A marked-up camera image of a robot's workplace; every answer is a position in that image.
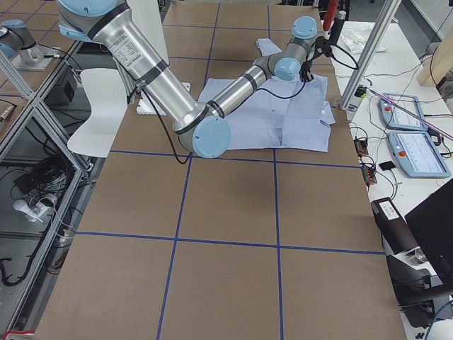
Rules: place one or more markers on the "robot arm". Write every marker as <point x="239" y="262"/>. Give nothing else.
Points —
<point x="200" y="127"/>

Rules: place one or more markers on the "white plastic chair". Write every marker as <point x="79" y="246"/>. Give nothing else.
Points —
<point x="108" y="101"/>

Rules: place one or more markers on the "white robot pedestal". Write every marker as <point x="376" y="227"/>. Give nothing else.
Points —
<point x="146" y="16"/>

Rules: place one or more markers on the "red water bottle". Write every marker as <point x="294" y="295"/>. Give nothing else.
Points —
<point x="330" y="14"/>

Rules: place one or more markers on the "black monitor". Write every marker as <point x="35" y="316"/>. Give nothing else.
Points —
<point x="430" y="222"/>

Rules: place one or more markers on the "light blue striped shirt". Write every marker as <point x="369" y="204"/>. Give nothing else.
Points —
<point x="284" y="114"/>

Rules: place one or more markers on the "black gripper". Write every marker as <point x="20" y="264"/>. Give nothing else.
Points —
<point x="306" y="68"/>

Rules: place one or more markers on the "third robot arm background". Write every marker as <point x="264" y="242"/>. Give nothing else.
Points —
<point x="18" y="44"/>

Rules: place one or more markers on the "black water bottle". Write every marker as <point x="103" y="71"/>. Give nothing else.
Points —
<point x="337" y="27"/>

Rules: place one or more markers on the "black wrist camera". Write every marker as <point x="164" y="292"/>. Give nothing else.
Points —
<point x="322" y="46"/>

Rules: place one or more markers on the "lower blue teach pendant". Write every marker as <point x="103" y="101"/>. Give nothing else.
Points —
<point x="417" y="155"/>

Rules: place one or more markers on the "aluminium frame post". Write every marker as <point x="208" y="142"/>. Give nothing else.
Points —
<point x="387" y="13"/>

